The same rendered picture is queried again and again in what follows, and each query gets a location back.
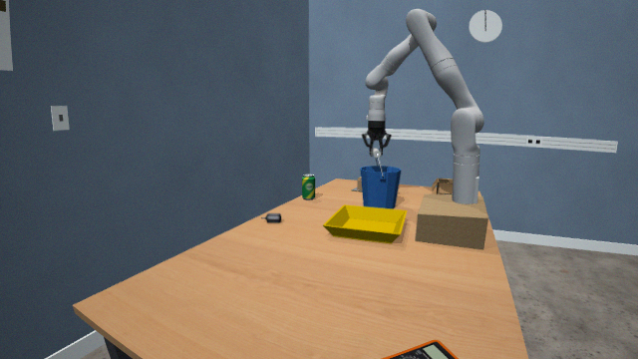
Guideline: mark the green and yellow drink can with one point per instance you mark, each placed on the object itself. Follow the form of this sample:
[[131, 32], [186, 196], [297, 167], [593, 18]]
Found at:
[[308, 187]]

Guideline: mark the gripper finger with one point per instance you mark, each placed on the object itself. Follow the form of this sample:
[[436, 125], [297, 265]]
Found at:
[[364, 136], [381, 142]]

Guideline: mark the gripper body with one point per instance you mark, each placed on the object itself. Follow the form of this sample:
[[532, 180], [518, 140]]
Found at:
[[376, 127]]

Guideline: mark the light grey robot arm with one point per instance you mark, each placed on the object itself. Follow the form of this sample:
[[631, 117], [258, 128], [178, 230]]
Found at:
[[465, 122]]

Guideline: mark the orange digital multimeter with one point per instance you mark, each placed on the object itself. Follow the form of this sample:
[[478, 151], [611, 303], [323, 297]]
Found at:
[[431, 350]]

